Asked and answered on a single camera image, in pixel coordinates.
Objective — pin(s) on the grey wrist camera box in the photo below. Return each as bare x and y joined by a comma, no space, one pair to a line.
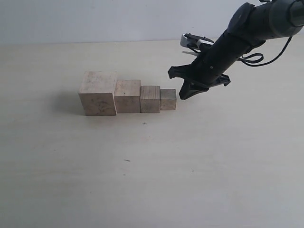
196,43

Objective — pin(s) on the smallest wooden cube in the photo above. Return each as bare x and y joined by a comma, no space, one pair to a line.
168,99

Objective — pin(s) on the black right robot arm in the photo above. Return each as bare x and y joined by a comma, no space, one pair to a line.
250,27

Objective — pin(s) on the second largest wooden cube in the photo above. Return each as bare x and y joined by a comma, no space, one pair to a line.
127,96

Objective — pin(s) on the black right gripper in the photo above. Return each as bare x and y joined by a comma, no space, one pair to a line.
210,65

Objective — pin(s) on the third largest wooden cube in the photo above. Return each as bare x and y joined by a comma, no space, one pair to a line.
150,99

